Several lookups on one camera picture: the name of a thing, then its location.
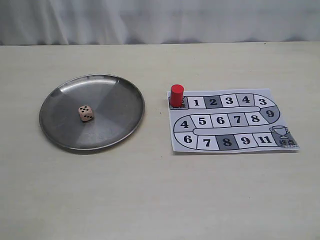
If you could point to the red cylinder game piece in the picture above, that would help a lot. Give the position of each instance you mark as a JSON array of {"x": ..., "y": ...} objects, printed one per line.
[{"x": 176, "y": 95}]

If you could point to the wooden die black pips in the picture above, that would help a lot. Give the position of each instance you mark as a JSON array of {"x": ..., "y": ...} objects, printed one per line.
[{"x": 85, "y": 113}]

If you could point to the round stainless steel plate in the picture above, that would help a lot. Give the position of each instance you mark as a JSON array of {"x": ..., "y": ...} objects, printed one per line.
[{"x": 118, "y": 107}]

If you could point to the paper number game board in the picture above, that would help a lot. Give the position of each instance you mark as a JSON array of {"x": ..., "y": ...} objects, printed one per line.
[{"x": 229, "y": 121}]

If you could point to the white curtain backdrop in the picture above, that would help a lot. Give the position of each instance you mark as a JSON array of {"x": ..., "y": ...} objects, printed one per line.
[{"x": 107, "y": 22}]

